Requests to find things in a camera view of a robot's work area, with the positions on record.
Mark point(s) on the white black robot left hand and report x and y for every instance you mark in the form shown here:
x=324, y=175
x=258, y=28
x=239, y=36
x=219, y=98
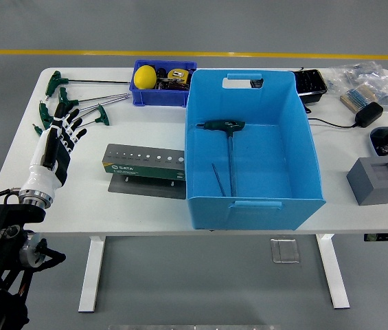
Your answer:
x=42, y=175

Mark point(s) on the green grey hex key stand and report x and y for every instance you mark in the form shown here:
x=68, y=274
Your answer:
x=142, y=168

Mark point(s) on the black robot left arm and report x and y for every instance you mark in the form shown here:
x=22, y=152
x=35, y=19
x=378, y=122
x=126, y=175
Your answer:
x=15, y=211

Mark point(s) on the large light blue plastic box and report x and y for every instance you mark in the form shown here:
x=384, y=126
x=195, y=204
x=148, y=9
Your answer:
x=265, y=154

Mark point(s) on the white table leg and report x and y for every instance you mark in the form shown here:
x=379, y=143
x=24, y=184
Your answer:
x=334, y=275
x=92, y=275

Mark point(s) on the metal floor plate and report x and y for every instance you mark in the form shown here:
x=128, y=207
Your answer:
x=284, y=251

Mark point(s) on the small dark blue parts bin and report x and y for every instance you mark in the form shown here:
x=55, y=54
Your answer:
x=159, y=98

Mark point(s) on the yellow ball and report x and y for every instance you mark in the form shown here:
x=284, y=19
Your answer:
x=145, y=77

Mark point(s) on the grey foam block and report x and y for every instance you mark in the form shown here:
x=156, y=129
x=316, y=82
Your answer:
x=375, y=182

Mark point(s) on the black parts in bin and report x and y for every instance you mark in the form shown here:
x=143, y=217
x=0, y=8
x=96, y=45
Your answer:
x=162, y=74

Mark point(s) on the yellow tape measure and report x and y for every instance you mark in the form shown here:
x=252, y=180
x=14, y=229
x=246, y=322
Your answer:
x=177, y=74

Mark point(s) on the black power adapter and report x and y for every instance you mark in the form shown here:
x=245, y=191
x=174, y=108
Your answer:
x=369, y=114

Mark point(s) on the small black device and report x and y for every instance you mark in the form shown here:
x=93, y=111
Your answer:
x=256, y=84

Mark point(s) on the resistor tape bundle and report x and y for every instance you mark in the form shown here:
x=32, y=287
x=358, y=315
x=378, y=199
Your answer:
x=356, y=96

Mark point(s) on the clear bags of components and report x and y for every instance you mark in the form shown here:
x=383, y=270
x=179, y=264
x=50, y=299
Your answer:
x=362, y=74

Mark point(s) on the black plastic tray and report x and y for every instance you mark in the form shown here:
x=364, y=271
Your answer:
x=310, y=84

